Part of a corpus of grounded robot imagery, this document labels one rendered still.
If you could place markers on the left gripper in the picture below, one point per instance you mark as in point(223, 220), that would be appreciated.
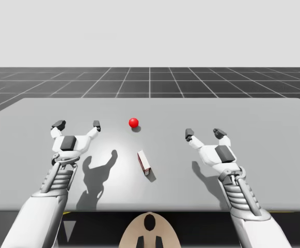
point(80, 143)

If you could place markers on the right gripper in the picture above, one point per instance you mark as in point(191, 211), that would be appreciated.
point(209, 155)

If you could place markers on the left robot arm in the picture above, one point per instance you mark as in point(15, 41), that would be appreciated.
point(38, 214)

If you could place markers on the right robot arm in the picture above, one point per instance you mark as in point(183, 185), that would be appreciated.
point(253, 222)

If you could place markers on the small round ball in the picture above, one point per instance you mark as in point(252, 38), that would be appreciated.
point(133, 122)

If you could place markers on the red and white carton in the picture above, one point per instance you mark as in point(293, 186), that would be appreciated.
point(143, 161)

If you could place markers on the tan robot part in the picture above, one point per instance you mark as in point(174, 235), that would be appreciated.
point(131, 232)

